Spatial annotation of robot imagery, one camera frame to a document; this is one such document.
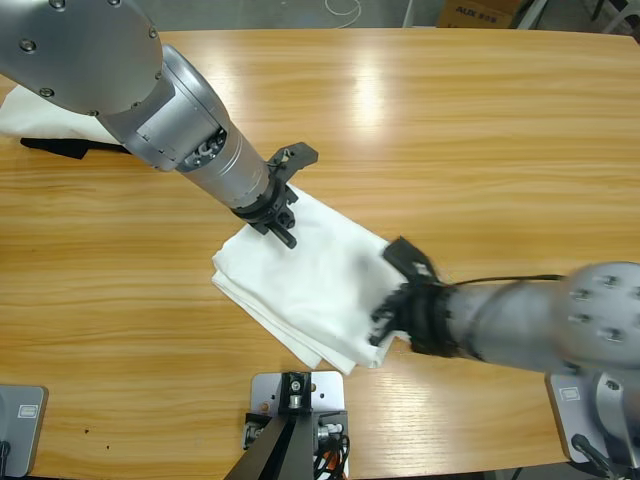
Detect white metal frame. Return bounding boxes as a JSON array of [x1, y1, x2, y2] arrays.
[[514, 0, 551, 31]]

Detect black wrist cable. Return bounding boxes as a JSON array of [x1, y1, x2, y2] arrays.
[[449, 273, 567, 289]]

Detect black garment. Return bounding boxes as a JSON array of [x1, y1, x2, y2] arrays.
[[19, 135, 126, 161]]

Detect white garment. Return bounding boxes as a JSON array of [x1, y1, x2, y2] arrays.
[[0, 82, 126, 151]]

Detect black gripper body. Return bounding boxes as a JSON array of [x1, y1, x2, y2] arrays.
[[369, 282, 457, 359], [231, 180, 301, 251]]

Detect white cable loop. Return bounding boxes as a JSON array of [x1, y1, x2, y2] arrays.
[[323, 0, 362, 24]]

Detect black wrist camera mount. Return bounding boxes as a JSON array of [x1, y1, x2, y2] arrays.
[[267, 142, 320, 186], [382, 237, 441, 286]]

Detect dark camera post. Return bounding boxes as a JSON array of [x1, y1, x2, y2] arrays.
[[222, 369, 321, 480]]

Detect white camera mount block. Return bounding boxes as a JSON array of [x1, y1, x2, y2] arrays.
[[249, 370, 347, 480]]

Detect black clamp block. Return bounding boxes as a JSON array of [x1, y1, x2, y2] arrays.
[[310, 408, 350, 454], [243, 409, 274, 449]]

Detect white printed t-shirt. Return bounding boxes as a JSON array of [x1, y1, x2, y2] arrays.
[[210, 184, 401, 375]]

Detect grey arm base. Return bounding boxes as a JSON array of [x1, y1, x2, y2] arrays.
[[543, 369, 640, 465], [0, 383, 50, 479]]

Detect brown cardboard box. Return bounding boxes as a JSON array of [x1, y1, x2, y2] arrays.
[[438, 0, 515, 30]]

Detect orange and black cables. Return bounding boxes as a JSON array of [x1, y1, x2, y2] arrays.
[[312, 434, 354, 480]]

